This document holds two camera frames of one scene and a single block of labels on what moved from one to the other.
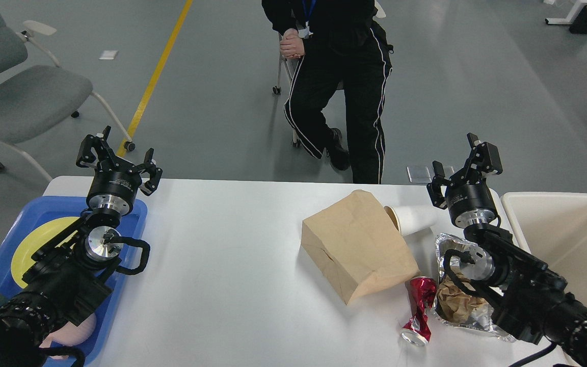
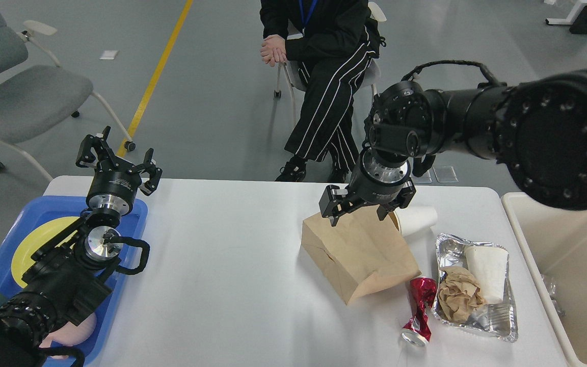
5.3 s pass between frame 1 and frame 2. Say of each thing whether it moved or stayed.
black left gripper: stayed
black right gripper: moved
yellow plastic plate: stayed
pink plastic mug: stayed
